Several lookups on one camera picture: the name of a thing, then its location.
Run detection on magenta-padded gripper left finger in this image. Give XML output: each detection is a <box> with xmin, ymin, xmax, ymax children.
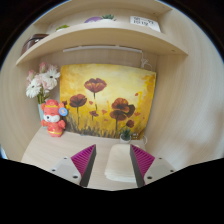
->
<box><xmin>49</xmin><ymin>143</ymin><xmax>97</xmax><ymax>188</ymax></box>

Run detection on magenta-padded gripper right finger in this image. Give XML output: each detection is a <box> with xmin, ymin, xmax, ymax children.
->
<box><xmin>129</xmin><ymin>143</ymin><xmax>177</xmax><ymax>188</ymax></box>

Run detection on cream white towel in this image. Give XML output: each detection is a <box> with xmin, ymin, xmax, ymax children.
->
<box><xmin>104</xmin><ymin>143</ymin><xmax>138</xmax><ymax>184</ymax></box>

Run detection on small plant in white pot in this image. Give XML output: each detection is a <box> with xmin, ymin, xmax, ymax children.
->
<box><xmin>119</xmin><ymin>127</ymin><xmax>133</xmax><ymax>145</ymax></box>

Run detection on red plush mouse toy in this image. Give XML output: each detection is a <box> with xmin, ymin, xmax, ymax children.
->
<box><xmin>40</xmin><ymin>98</ymin><xmax>69</xmax><ymax>138</ymax></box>

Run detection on light blue vase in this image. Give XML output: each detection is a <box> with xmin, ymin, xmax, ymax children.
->
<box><xmin>37</xmin><ymin>102</ymin><xmax>46</xmax><ymax>122</ymax></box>

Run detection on pink and white flower bouquet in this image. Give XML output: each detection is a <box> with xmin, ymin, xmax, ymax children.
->
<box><xmin>25</xmin><ymin>61</ymin><xmax>62</xmax><ymax>105</ymax></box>

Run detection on yellow poppy flower painting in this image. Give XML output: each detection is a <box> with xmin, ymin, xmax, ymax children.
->
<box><xmin>59</xmin><ymin>63</ymin><xmax>157</xmax><ymax>139</ymax></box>

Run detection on white light bar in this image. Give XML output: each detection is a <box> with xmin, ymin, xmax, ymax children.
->
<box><xmin>62</xmin><ymin>45</ymin><xmax>143</xmax><ymax>55</ymax></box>

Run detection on wooden shelf with items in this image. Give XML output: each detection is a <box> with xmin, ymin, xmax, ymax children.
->
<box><xmin>15</xmin><ymin>0</ymin><xmax>189</xmax><ymax>66</ymax></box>

